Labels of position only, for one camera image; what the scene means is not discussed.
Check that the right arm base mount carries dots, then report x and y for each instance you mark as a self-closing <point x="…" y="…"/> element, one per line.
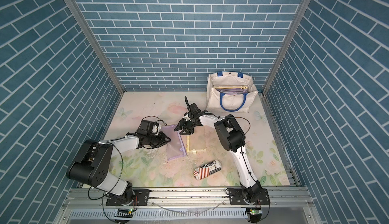
<point x="239" y="196"/>

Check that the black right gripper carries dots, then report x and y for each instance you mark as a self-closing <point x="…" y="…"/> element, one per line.
<point x="183" y="124"/>

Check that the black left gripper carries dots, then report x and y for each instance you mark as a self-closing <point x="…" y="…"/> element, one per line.
<point x="162" y="140"/>

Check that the crushed striped drink can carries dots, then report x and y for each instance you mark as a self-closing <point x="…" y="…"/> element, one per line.
<point x="207" y="169"/>

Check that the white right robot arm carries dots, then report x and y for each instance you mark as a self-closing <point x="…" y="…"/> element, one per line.
<point x="232" y="138"/>

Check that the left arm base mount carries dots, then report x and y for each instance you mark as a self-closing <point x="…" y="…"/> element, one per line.
<point x="132" y="197"/>

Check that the cream yellow pouch bottom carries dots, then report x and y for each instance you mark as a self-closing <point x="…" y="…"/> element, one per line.
<point x="196" y="142"/>

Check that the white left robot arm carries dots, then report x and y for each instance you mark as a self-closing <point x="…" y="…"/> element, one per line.
<point x="91" y="163"/>

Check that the purple mesh pouch bottom left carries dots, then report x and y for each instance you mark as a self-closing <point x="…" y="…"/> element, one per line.
<point x="175" y="148"/>

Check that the white canvas tote bag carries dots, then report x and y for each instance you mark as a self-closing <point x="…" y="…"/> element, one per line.
<point x="220" y="101"/>

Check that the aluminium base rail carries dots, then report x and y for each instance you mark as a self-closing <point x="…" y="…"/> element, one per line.
<point x="208" y="205"/>

